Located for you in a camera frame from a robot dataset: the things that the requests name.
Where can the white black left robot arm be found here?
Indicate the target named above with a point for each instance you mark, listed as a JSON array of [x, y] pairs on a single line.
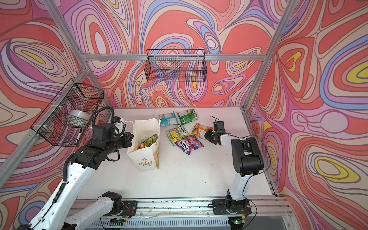
[[78, 168]]

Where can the dark green snack packet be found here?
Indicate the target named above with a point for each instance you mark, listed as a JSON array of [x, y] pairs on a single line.
[[187, 116]]

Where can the orange Fox's candy packet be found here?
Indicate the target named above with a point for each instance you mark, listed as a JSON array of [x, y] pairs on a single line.
[[141, 146]]

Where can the teal snack packet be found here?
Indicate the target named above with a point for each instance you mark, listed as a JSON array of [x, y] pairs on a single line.
[[168, 119]]

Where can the marker pen in basket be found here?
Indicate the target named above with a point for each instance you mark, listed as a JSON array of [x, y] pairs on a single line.
[[78, 138]]

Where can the white tape roll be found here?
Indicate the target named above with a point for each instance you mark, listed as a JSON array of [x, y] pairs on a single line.
[[77, 118]]

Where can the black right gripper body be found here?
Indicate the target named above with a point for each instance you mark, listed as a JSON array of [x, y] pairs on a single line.
[[211, 136]]

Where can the white paper gift bag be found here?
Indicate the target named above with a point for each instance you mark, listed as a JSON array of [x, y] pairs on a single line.
[[144, 151]]

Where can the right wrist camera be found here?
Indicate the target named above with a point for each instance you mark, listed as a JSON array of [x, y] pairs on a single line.
[[219, 127]]

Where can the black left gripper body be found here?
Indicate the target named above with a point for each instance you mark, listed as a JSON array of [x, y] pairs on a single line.
[[118, 143]]

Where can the black wire basket left wall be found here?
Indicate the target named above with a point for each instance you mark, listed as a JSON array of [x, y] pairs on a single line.
[[53, 127]]

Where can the black wire basket wall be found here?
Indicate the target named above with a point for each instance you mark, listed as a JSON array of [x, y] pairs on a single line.
[[176, 65], [53, 127]]

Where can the orange white snack packet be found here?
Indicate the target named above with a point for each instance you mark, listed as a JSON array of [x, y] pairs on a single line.
[[200, 130]]

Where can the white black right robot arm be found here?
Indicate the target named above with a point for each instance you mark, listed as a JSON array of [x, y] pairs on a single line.
[[247, 162]]

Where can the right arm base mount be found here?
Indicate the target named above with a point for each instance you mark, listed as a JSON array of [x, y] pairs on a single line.
[[231, 207]]

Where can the black wire basket back wall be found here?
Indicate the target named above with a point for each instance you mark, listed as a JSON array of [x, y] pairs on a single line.
[[176, 65]]

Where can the purple Fox's candy packet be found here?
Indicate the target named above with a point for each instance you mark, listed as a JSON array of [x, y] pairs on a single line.
[[189, 144]]

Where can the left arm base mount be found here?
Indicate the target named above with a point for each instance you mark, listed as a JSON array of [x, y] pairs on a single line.
[[127, 209]]

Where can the green yellow Fox's candy packet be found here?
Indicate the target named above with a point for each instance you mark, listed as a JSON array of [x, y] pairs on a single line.
[[151, 140]]

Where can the aluminium front rail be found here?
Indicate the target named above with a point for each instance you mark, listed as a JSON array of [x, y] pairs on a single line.
[[267, 212]]

